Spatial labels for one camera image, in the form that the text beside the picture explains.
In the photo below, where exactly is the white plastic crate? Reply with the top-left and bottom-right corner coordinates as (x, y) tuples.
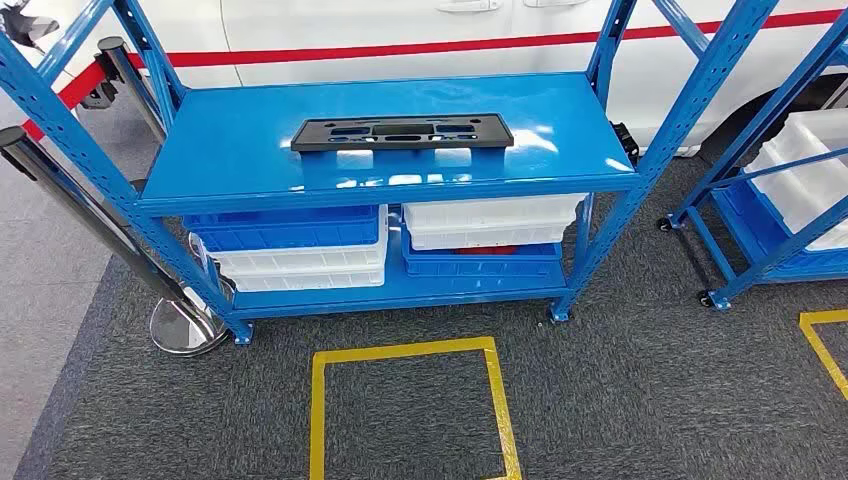
(221, 264), (388, 293)
(407, 221), (572, 252)
(188, 205), (391, 276)
(745, 109), (848, 253)
(402, 193), (590, 233)

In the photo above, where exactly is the blue metal shelf rack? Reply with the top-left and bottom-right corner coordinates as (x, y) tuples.
(0, 0), (782, 347)

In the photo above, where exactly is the short red barrier belt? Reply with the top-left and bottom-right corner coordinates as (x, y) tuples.
(21, 60), (109, 142)

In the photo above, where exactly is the black plastic plate part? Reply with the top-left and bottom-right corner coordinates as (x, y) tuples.
(290, 113), (515, 153)

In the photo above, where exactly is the white car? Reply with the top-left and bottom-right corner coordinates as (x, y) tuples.
(0, 0), (848, 159)

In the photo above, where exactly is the stanchion with chrome base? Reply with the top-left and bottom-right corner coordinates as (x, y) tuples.
(0, 125), (231, 359)

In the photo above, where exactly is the long red barrier belt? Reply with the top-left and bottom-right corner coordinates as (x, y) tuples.
(125, 7), (848, 70)

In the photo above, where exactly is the black bracket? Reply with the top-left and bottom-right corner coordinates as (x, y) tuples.
(610, 122), (641, 167)

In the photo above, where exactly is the blue shelf rack with casters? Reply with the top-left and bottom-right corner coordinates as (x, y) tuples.
(655, 13), (848, 313)

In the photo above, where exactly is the stanchion with belt cassette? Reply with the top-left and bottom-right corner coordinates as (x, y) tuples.
(79, 36), (168, 144)

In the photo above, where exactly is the blue plastic crate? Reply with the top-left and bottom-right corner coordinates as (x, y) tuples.
(183, 205), (382, 254)
(718, 178), (848, 273)
(400, 225), (564, 278)

